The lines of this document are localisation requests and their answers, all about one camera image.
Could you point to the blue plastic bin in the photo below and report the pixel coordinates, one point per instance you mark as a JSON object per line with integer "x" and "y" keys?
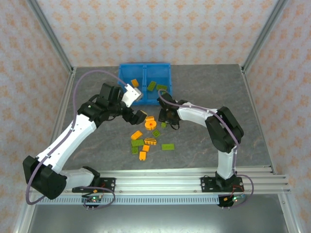
{"x": 158, "y": 72}
{"x": 126, "y": 71}

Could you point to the small controller circuit board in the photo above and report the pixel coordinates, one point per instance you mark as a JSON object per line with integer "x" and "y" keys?
{"x": 93, "y": 199}
{"x": 233, "y": 200}

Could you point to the orange round lego piece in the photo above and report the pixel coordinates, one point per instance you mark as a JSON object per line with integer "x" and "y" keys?
{"x": 147, "y": 125}

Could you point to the grey metal panel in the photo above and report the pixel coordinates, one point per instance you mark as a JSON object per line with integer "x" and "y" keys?
{"x": 158, "y": 219}

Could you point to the aluminium mounting rail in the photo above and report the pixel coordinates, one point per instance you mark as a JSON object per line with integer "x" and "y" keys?
{"x": 158, "y": 184}

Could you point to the green lego brick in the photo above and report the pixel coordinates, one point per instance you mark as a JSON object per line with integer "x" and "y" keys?
{"x": 134, "y": 150}
{"x": 161, "y": 87}
{"x": 152, "y": 86}
{"x": 137, "y": 142}
{"x": 164, "y": 125}

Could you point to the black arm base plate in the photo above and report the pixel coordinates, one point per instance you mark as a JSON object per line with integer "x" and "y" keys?
{"x": 109, "y": 184}
{"x": 206, "y": 184}

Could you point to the aluminium frame post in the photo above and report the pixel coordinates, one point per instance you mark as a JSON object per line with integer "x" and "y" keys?
{"x": 50, "y": 34}
{"x": 290, "y": 216}
{"x": 264, "y": 34}
{"x": 24, "y": 216}

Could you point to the aluminium table side rail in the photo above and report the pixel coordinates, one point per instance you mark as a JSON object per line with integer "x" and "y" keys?
{"x": 248, "y": 85}
{"x": 68, "y": 85}

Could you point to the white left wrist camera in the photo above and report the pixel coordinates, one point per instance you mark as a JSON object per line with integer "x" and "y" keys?
{"x": 131, "y": 95}

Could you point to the small green square lego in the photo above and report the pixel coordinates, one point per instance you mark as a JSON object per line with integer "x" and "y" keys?
{"x": 156, "y": 133}

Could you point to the orange sloped lego brick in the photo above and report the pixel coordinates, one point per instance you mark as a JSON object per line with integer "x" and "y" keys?
{"x": 136, "y": 135}

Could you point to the green lego plate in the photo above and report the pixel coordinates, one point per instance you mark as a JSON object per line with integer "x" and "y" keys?
{"x": 167, "y": 147}

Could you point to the orange black striped lego brick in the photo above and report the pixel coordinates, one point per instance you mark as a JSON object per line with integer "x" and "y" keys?
{"x": 150, "y": 141}

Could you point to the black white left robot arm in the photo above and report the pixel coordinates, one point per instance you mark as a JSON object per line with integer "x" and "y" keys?
{"x": 75, "y": 138}

